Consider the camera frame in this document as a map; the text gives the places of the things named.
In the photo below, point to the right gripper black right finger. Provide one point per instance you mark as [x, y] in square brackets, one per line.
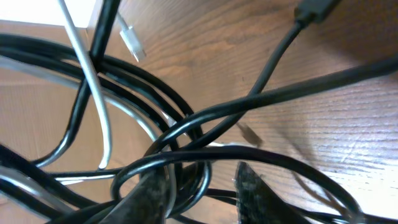
[258, 204]

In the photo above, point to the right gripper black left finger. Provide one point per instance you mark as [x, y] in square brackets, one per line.
[145, 204]

